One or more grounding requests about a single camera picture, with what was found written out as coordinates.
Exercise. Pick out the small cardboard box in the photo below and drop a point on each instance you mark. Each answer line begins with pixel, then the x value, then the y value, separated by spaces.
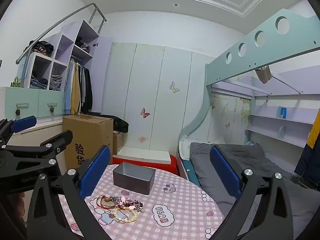
pixel 118 142

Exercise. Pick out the lilac cubby shelf unit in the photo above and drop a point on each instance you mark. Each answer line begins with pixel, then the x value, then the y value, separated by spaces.
pixel 65 45

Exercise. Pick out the blue folded clothes pile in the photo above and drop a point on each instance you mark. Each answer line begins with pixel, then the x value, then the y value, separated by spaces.
pixel 38 83

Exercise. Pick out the teal bunk bed frame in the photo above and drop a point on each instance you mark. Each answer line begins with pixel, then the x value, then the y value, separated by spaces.
pixel 250 52

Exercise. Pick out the pinecone drawer ornament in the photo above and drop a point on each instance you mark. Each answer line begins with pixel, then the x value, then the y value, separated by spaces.
pixel 18 111
pixel 52 109

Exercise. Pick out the tan butterfly sticker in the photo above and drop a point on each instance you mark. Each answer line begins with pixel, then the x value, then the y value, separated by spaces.
pixel 175 87

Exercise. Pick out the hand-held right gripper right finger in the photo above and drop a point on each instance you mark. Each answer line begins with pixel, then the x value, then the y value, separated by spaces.
pixel 225 173

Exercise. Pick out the white step platform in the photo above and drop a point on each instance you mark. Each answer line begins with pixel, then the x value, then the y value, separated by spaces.
pixel 145 153

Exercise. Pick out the navy and yellow jacket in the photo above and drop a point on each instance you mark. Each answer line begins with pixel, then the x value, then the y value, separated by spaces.
pixel 308 150

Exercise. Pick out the lilac wall shelves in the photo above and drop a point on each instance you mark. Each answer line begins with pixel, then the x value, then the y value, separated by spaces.
pixel 275 130

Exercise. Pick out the pink butterfly sticker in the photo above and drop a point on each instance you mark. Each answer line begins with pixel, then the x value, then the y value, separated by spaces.
pixel 144 112

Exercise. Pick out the small white shelf item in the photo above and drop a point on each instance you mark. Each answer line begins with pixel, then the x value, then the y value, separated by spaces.
pixel 282 132

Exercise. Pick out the grey metal tin box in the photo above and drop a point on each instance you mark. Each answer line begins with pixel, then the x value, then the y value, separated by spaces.
pixel 130 183

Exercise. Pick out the beige hanging cloth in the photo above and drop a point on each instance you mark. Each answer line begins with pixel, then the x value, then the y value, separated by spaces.
pixel 263 75

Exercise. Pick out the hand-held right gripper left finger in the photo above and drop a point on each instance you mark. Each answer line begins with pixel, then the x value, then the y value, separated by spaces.
pixel 95 173

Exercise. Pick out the white pillow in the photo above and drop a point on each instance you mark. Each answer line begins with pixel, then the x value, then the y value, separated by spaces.
pixel 185 147

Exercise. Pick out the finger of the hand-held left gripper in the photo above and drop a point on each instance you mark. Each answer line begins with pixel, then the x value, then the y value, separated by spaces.
pixel 53 141
pixel 25 123

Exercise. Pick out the faded pink flower sticker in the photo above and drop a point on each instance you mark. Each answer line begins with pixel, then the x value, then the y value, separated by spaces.
pixel 142 139

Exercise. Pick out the grey metal rod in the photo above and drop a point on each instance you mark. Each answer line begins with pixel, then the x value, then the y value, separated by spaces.
pixel 287 84

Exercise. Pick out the row of hanging clothes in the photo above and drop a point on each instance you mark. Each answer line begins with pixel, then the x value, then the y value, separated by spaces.
pixel 77 87

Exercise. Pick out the mint green drawer cabinet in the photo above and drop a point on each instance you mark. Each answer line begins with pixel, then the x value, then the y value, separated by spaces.
pixel 30 97

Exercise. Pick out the small blue box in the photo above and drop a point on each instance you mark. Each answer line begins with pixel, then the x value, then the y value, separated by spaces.
pixel 283 112

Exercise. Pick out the person's left forearm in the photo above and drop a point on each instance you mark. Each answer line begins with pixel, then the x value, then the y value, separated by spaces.
pixel 18 205

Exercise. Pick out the large cardboard box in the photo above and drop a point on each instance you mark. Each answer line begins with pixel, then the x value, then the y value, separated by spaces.
pixel 87 135

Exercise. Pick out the small green toy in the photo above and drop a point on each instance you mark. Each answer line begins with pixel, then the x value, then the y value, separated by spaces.
pixel 15 82

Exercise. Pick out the grey blanket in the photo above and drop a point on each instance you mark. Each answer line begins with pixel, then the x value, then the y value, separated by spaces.
pixel 220 155

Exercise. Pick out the black and grey clothes pile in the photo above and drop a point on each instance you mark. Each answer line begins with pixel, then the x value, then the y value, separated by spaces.
pixel 83 45

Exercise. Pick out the grey metal handrail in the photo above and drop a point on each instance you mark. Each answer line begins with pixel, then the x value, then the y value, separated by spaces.
pixel 62 20

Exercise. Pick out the black bag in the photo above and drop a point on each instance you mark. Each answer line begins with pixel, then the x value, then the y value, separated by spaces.
pixel 122 126

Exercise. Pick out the dark clothes pile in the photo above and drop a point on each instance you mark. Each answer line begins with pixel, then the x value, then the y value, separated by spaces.
pixel 42 47

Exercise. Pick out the white wardrobe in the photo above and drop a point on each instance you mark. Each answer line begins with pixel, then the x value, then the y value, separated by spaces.
pixel 155 80

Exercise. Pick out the grey folded clothes pile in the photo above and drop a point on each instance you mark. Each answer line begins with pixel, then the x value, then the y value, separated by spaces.
pixel 55 82

